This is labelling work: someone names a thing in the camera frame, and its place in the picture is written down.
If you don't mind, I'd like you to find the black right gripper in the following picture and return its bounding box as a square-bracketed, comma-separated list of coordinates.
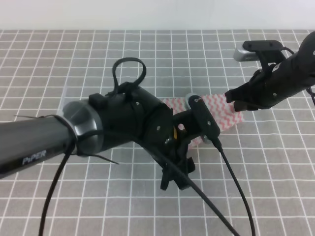
[225, 68, 272, 112]

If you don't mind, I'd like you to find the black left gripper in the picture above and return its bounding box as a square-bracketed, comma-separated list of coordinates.
[157, 110, 197, 191]

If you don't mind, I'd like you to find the pink white wavy towel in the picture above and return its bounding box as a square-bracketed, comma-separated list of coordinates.
[162, 94, 244, 148]

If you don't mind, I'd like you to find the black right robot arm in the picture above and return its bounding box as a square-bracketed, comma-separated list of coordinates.
[225, 32, 315, 112]

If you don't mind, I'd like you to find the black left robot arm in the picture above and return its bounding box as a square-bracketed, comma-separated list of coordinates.
[0, 88, 201, 190]

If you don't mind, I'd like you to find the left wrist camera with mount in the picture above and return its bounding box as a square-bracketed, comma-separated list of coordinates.
[185, 93, 221, 148]

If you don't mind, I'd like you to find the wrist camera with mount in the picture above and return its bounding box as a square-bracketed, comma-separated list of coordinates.
[233, 40, 286, 70]
[185, 93, 221, 148]

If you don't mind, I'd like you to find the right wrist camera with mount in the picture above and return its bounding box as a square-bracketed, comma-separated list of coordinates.
[233, 40, 286, 70]

